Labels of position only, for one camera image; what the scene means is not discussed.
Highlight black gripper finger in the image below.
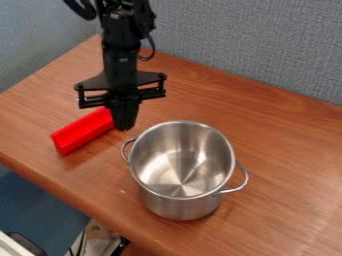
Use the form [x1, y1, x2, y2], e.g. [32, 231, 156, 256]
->
[126, 95, 142, 130]
[108, 98, 126, 131]

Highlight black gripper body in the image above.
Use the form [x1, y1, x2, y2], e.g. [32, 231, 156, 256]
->
[75, 44, 167, 109]

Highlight red plastic block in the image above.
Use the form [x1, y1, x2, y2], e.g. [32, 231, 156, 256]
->
[51, 107, 115, 156]

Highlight stainless steel pot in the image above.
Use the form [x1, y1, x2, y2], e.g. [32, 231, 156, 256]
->
[120, 120, 244, 221]

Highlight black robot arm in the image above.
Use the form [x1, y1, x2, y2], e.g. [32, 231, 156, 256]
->
[75, 0, 167, 131]

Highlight white black object at corner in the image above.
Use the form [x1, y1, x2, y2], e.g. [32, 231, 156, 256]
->
[0, 231, 47, 256]

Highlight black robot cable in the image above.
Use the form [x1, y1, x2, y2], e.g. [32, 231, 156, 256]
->
[63, 0, 99, 21]

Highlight metal table leg bracket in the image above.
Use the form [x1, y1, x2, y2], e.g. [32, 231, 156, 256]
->
[64, 220, 130, 256]

